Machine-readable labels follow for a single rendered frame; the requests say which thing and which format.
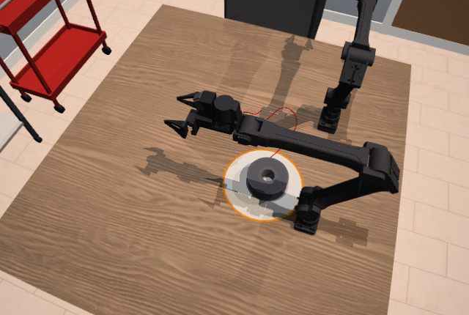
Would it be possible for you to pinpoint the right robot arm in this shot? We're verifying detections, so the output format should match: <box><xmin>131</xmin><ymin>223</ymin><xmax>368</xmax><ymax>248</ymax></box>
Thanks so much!
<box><xmin>319</xmin><ymin>0</ymin><xmax>378</xmax><ymax>131</ymax></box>

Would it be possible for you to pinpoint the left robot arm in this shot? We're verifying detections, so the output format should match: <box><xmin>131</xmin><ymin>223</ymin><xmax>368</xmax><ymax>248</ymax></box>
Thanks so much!
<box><xmin>193</xmin><ymin>90</ymin><xmax>400</xmax><ymax>234</ymax></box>

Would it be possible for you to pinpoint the white flat circular area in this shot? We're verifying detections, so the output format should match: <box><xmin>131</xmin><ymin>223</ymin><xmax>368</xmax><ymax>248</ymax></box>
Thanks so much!
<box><xmin>224</xmin><ymin>150</ymin><xmax>302</xmax><ymax>221</ymax></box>

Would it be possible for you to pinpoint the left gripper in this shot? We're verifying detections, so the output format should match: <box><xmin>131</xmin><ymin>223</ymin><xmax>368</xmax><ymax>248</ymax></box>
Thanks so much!
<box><xmin>164</xmin><ymin>92</ymin><xmax>201</xmax><ymax>138</ymax></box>

